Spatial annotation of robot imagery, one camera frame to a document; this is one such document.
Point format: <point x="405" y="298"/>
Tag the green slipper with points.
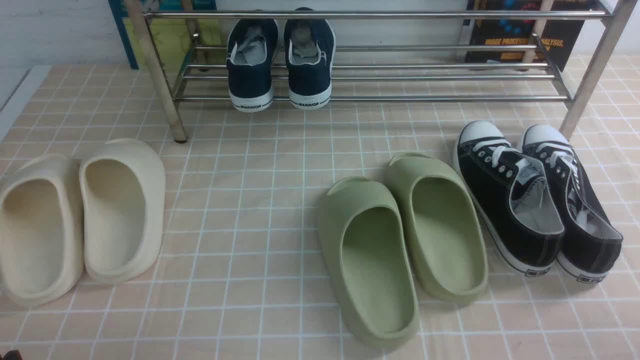
<point x="441" y="226"/>
<point x="360" y="233"/>

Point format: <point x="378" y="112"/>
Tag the right green slipper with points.
<point x="441" y="226"/>

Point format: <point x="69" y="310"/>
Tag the metal shoe rack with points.
<point x="536" y="63"/>

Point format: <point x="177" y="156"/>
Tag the black canvas sneaker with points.
<point x="591" y="244"/>
<point x="512" y="194"/>

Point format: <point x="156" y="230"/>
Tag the navy sneaker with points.
<point x="252" y="46"/>
<point x="310" y="48"/>

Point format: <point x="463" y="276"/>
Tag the black book poster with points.
<point x="559" y="36"/>

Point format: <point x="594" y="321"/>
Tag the left navy sneaker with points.
<point x="252" y="46"/>

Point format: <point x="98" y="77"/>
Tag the left beige slipper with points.
<point x="41" y="215"/>

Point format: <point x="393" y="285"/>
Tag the right beige slipper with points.
<point x="123" y="189"/>

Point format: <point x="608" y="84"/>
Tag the right navy sneaker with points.
<point x="310" y="48"/>

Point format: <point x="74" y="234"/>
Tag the left green slipper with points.
<point x="360" y="233"/>

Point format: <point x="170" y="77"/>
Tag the beige slipper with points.
<point x="41" y="215"/>
<point x="123" y="189"/>

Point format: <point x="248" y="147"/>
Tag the teal yellow book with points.
<point x="171" y="37"/>

